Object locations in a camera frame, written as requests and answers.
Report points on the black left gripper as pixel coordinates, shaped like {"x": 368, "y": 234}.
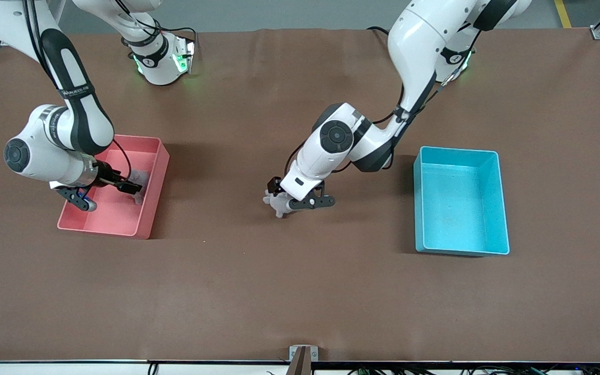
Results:
{"x": 274, "y": 185}

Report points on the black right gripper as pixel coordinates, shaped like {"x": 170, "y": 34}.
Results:
{"x": 106, "y": 173}

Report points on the grey plush toy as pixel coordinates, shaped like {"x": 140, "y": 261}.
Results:
{"x": 144, "y": 179}
{"x": 279, "y": 205}

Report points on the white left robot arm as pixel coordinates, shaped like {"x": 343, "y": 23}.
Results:
{"x": 414, "y": 47}

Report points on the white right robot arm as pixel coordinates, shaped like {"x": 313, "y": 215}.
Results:
{"x": 81, "y": 120}

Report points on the pink plastic box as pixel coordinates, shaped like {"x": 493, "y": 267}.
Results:
{"x": 123, "y": 219}

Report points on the blue plastic box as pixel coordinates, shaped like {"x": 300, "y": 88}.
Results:
{"x": 456, "y": 208}

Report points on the brown table cover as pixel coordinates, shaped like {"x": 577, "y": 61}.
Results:
{"x": 279, "y": 286}

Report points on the silver base connector plate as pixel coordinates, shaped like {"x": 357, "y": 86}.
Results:
{"x": 183, "y": 60}

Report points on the brown metal bar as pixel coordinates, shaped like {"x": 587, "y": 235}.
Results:
{"x": 300, "y": 364}

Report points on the silver bracket plate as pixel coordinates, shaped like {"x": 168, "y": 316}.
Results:
{"x": 314, "y": 354}

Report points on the white table edge rail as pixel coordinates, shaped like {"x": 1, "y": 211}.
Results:
{"x": 71, "y": 370}

